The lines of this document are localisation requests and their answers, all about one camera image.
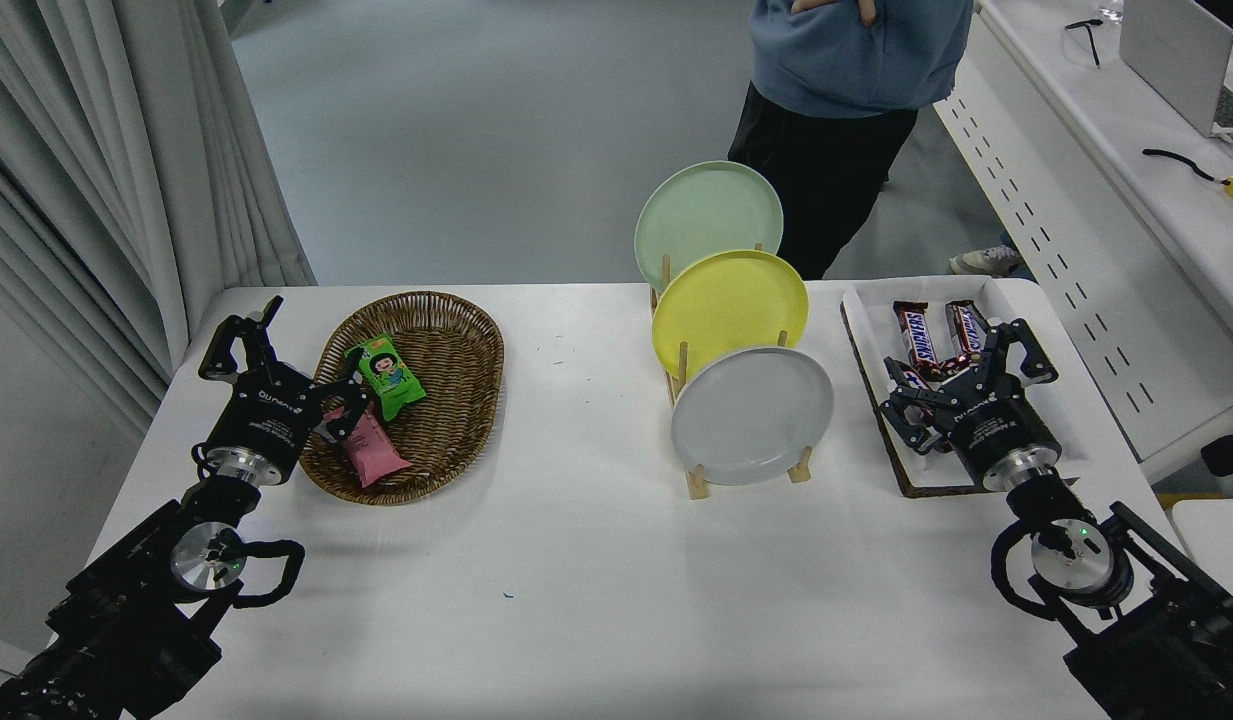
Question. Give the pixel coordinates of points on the pale green plate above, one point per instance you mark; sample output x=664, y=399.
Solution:
x=706, y=215

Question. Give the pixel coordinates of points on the yellow plate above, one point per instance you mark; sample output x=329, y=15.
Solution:
x=726, y=305

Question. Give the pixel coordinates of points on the green snack packet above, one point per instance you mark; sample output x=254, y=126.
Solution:
x=386, y=375

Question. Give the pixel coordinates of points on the grey-white sneaker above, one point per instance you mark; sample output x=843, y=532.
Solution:
x=986, y=262

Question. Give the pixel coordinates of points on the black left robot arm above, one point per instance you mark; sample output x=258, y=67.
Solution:
x=126, y=620

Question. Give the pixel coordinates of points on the black round cap object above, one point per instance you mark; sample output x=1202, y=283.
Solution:
x=1224, y=455

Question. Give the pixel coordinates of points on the white tray with brown rim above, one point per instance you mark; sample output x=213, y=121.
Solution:
x=871, y=330

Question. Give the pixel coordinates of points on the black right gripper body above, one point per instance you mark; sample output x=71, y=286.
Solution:
x=996, y=425

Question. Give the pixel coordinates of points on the person's hand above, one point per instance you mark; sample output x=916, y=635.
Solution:
x=868, y=10

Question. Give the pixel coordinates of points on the white side table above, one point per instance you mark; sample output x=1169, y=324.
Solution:
x=1221, y=540

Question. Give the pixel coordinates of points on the brown oval wicker basket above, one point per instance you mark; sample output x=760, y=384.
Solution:
x=456, y=380

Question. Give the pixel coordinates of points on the grey plate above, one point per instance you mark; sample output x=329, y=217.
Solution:
x=751, y=415

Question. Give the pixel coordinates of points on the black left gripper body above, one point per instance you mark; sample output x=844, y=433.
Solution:
x=266, y=420

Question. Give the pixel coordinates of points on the black eyeglasses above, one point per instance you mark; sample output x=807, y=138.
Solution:
x=1089, y=35

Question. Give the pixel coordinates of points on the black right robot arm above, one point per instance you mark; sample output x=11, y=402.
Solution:
x=1176, y=640

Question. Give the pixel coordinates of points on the pink snack packet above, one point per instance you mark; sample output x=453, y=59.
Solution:
x=371, y=455

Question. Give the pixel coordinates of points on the wooden plate rack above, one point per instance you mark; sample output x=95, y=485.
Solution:
x=696, y=485

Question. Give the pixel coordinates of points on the white pleated curtain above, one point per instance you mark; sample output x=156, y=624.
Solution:
x=76, y=150

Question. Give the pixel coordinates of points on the white desk with slotted panel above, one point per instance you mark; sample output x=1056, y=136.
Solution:
x=1076, y=200

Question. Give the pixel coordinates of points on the brown Snickers bar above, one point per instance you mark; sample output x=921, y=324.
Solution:
x=964, y=325
x=916, y=335
x=906, y=378

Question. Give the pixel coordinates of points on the silver laptop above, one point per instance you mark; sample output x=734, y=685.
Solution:
x=1176, y=50

